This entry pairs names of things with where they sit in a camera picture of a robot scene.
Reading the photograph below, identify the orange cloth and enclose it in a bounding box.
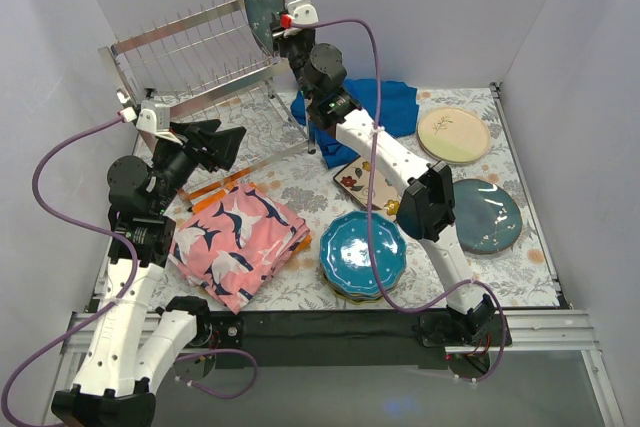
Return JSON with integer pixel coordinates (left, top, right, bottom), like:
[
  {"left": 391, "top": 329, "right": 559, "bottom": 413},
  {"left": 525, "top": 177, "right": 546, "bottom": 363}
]
[{"left": 191, "top": 180, "right": 312, "bottom": 254}]

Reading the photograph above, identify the floral tablecloth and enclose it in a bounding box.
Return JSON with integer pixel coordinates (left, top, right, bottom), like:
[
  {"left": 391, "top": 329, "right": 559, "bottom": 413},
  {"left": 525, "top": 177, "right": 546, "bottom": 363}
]
[{"left": 97, "top": 86, "right": 564, "bottom": 312}]

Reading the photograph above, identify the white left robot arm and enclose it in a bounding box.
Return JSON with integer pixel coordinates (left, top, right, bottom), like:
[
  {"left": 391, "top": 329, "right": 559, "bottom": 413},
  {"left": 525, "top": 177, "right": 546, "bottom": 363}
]
[{"left": 51, "top": 120, "right": 246, "bottom": 426}]

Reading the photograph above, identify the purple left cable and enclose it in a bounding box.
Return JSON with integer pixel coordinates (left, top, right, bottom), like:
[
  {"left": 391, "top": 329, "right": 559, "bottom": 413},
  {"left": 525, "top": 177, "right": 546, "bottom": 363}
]
[{"left": 0, "top": 109, "right": 259, "bottom": 423}]

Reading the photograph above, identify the blue polka dot plate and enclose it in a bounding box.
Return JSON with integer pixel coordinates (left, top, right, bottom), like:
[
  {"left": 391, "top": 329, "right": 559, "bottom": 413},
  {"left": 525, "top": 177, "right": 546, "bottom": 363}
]
[{"left": 328, "top": 282, "right": 383, "bottom": 304}]

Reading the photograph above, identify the cream round plate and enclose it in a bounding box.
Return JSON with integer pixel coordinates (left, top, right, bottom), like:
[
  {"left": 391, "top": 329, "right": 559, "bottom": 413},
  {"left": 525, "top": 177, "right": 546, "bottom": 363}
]
[{"left": 416, "top": 107, "right": 491, "bottom": 165}]

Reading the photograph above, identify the yellow plate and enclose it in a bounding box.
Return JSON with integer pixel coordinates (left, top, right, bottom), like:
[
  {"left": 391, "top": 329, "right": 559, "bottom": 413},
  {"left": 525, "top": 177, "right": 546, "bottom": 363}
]
[{"left": 322, "top": 266, "right": 382, "bottom": 300}]

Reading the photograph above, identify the pink patterned cloth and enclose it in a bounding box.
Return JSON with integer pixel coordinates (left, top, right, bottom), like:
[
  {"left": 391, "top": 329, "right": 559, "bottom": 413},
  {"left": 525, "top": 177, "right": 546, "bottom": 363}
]
[{"left": 169, "top": 183, "right": 310, "bottom": 314}]

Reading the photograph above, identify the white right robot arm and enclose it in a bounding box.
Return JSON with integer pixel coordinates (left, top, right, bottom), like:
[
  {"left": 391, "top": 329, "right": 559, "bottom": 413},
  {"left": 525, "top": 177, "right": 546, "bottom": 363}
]
[{"left": 268, "top": 14, "right": 498, "bottom": 345}]

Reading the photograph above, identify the dark teal round plate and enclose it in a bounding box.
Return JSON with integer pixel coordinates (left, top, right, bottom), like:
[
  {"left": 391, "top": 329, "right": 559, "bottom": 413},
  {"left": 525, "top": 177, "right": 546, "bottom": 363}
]
[{"left": 453, "top": 179, "right": 523, "bottom": 255}]

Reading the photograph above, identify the blue cloth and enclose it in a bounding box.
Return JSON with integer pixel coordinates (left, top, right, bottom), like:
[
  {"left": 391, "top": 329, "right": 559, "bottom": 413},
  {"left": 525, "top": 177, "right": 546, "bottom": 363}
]
[{"left": 310, "top": 78, "right": 419, "bottom": 169}]

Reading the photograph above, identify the square floral plate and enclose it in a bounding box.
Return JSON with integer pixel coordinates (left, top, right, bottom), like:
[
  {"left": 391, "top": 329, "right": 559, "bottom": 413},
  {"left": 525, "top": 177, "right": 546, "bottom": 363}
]
[{"left": 333, "top": 157, "right": 401, "bottom": 222}]

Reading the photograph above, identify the steel dish rack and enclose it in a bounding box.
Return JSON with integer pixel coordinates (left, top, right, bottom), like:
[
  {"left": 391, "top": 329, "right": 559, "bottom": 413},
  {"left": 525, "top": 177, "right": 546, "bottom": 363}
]
[{"left": 98, "top": 0, "right": 315, "bottom": 204}]

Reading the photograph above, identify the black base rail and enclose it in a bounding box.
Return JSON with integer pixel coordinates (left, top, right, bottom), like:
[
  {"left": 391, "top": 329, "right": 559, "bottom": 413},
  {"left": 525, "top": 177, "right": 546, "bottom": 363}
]
[{"left": 205, "top": 309, "right": 512, "bottom": 370}]

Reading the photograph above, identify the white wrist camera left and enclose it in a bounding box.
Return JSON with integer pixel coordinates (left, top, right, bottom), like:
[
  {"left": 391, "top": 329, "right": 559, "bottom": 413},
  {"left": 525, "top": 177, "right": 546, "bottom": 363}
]
[{"left": 118, "top": 100, "right": 183, "bottom": 145}]

